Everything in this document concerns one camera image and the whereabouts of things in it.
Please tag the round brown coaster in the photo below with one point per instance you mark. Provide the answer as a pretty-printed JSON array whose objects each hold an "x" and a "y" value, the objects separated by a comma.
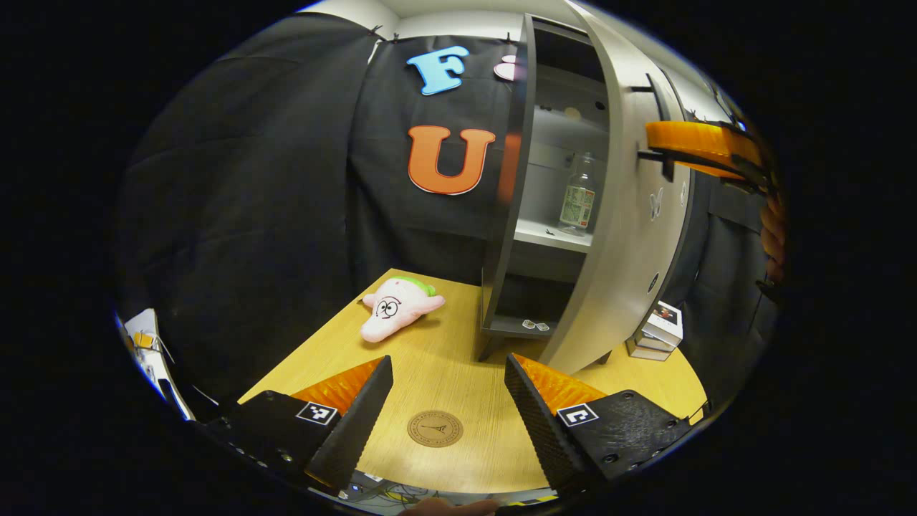
[{"x": 435, "y": 428}]

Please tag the black backdrop cloth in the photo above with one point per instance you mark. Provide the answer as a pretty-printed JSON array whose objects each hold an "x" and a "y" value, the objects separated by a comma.
[{"x": 251, "y": 215}]

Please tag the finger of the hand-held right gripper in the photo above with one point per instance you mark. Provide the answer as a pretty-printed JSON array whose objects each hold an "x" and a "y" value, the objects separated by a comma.
[{"x": 698, "y": 142}]

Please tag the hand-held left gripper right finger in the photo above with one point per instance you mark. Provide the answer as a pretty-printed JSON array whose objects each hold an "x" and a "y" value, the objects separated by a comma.
[{"x": 541, "y": 430}]

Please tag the pink plush toy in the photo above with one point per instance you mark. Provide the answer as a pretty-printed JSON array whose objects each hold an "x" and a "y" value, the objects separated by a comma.
[{"x": 394, "y": 312}]

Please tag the dark thin book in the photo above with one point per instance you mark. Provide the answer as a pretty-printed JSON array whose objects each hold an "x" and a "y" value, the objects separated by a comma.
[{"x": 648, "y": 344}]

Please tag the dark grey cabinet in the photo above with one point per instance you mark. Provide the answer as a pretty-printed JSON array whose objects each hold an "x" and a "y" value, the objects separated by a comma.
[{"x": 510, "y": 215}]

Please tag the beige thin book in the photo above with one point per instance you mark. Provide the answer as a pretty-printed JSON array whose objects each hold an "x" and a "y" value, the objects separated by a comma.
[{"x": 645, "y": 355}]

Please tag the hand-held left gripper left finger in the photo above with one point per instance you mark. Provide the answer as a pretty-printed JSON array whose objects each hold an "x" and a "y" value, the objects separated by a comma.
[{"x": 354, "y": 437}]

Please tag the white equipment stand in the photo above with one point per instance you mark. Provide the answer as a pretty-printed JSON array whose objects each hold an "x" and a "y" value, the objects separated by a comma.
[{"x": 147, "y": 358}]

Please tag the clear plastic bottle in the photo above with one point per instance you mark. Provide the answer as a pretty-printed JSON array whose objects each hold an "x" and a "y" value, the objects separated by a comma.
[{"x": 577, "y": 204}]

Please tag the grey cabinet door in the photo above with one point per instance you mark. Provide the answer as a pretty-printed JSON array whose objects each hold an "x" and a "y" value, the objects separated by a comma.
[{"x": 623, "y": 251}]

